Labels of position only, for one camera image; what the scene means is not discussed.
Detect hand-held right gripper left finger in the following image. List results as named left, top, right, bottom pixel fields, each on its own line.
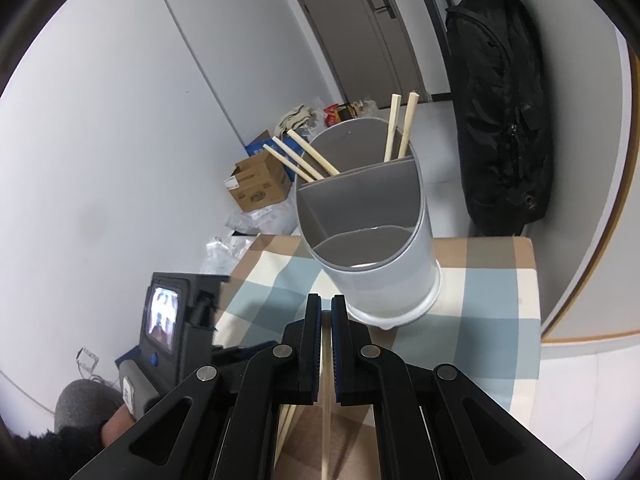
left=70, top=294, right=322, bottom=480

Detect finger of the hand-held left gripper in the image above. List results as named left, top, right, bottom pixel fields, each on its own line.
left=212, top=342, right=276, bottom=376

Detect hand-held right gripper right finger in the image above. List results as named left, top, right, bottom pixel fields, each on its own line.
left=331, top=294, right=586, bottom=480

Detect grey utensil holder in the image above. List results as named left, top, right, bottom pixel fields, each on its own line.
left=295, top=116, right=442, bottom=330

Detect person's left hand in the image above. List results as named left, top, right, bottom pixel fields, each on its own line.
left=101, top=404, right=138, bottom=445

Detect clear plastic bags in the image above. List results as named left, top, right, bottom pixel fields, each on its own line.
left=202, top=235, right=256, bottom=276

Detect small clear plastic packet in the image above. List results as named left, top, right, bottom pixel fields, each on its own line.
left=75, top=347, right=101, bottom=376

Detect small grey mailer bag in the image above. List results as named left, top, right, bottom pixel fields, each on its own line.
left=225, top=212, right=256, bottom=235

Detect large grey mailer bag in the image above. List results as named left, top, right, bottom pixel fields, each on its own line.
left=247, top=199, right=301, bottom=236

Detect brown cardboard box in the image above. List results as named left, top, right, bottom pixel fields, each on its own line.
left=223, top=151, right=293, bottom=213

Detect checked cloth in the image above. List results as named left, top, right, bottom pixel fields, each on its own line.
left=212, top=234, right=543, bottom=480

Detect blue cardboard box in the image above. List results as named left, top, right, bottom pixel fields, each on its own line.
left=245, top=130, right=273, bottom=157

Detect white bag with beige cloth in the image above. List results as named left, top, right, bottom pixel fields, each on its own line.
left=276, top=104, right=321, bottom=133

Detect black backpack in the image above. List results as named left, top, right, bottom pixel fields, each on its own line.
left=444, top=0, right=553, bottom=237

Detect grey door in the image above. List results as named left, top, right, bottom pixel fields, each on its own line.
left=275, top=0, right=426, bottom=106

